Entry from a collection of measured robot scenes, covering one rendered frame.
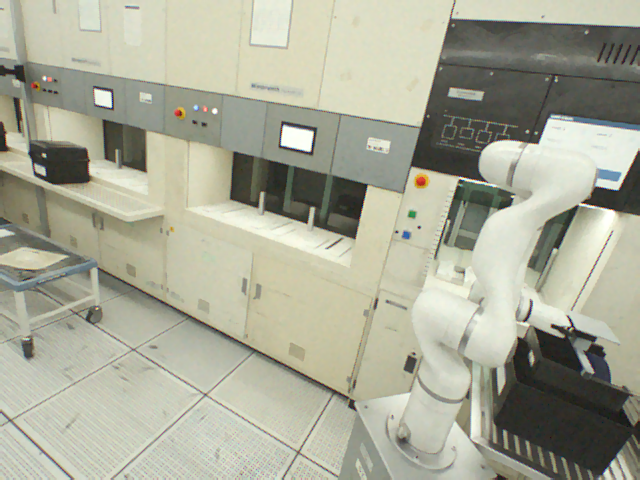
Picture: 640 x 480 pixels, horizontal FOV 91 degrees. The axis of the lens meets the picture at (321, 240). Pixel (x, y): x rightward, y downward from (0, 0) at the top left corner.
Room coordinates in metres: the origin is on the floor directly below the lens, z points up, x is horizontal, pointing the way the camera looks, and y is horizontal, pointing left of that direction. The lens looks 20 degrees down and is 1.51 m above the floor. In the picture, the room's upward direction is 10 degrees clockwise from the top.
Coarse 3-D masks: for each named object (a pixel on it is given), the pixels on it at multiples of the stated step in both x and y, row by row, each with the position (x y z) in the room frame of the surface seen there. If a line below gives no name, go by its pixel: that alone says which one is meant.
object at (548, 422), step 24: (504, 384) 0.79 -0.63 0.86; (504, 408) 0.73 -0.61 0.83; (528, 408) 0.71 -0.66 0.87; (552, 408) 0.69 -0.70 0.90; (576, 408) 0.67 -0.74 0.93; (528, 432) 0.70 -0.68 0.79; (552, 432) 0.68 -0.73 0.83; (576, 432) 0.66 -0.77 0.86; (600, 432) 0.64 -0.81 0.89; (624, 432) 0.63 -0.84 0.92; (576, 456) 0.65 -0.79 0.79; (600, 456) 0.63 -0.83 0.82
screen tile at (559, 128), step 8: (552, 128) 1.24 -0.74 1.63; (560, 128) 1.23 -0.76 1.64; (568, 128) 1.22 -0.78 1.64; (576, 128) 1.21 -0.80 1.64; (584, 128) 1.21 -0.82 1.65; (552, 136) 1.24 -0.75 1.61; (560, 136) 1.23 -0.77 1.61; (568, 136) 1.22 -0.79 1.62; (576, 136) 1.21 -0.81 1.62; (584, 136) 1.20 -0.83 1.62; (544, 144) 1.24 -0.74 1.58; (552, 144) 1.23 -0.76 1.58; (576, 144) 1.21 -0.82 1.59; (584, 144) 1.20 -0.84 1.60
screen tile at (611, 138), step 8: (592, 136) 1.19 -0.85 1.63; (600, 136) 1.19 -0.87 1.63; (608, 136) 1.18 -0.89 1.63; (616, 136) 1.17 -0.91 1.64; (624, 136) 1.16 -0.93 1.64; (608, 144) 1.17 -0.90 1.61; (616, 144) 1.17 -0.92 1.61; (624, 144) 1.16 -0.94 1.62; (632, 144) 1.15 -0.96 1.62; (592, 152) 1.19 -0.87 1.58; (600, 152) 1.18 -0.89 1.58; (624, 152) 1.16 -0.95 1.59; (600, 160) 1.17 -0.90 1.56; (608, 160) 1.17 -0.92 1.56; (616, 160) 1.16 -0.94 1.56; (624, 160) 1.15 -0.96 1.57; (624, 168) 1.15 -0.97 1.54
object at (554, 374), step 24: (528, 336) 0.90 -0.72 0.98; (552, 336) 0.91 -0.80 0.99; (600, 336) 0.74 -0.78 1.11; (528, 360) 0.81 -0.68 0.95; (552, 360) 0.89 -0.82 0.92; (528, 384) 0.74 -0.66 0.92; (552, 384) 0.72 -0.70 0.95; (576, 384) 0.70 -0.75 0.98; (600, 384) 0.69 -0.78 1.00; (600, 408) 0.68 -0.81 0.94
